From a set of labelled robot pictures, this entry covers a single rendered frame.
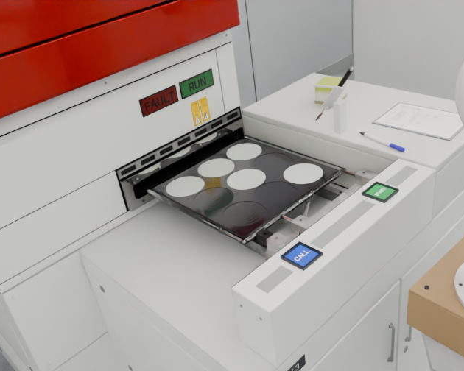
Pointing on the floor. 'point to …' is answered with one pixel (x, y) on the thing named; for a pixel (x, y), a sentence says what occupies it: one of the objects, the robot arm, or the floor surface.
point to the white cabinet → (372, 311)
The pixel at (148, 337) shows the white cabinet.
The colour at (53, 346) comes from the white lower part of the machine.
